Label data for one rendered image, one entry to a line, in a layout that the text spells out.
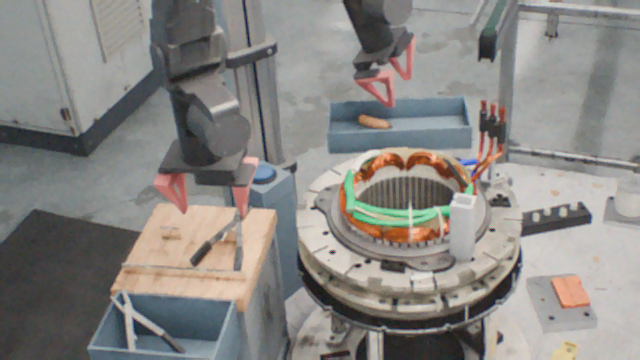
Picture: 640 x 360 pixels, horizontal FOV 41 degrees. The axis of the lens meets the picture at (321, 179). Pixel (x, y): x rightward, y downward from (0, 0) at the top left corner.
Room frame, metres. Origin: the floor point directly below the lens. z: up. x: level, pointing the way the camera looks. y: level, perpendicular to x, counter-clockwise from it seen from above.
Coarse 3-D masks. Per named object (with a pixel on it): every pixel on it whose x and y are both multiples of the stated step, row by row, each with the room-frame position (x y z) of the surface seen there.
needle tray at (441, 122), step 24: (456, 96) 1.34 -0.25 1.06; (336, 120) 1.36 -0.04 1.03; (384, 120) 1.35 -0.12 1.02; (408, 120) 1.34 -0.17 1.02; (432, 120) 1.33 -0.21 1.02; (456, 120) 1.33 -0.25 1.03; (336, 144) 1.25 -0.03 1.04; (360, 144) 1.25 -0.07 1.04; (384, 144) 1.25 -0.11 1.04; (408, 144) 1.24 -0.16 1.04; (432, 144) 1.24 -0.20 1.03; (456, 144) 1.24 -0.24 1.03
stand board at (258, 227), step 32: (160, 224) 1.04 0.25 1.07; (192, 224) 1.03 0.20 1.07; (224, 224) 1.02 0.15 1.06; (256, 224) 1.02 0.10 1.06; (160, 256) 0.96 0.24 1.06; (224, 256) 0.95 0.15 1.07; (256, 256) 0.94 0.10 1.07; (128, 288) 0.90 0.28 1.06; (160, 288) 0.89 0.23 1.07; (192, 288) 0.89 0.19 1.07; (224, 288) 0.88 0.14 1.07
